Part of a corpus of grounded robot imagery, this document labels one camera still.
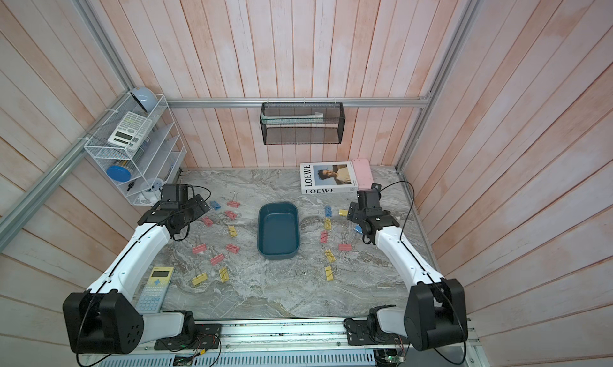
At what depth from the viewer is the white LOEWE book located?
3.66 feet

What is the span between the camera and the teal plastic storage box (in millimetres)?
917

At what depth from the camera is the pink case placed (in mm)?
1127

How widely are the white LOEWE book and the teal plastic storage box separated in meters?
0.14
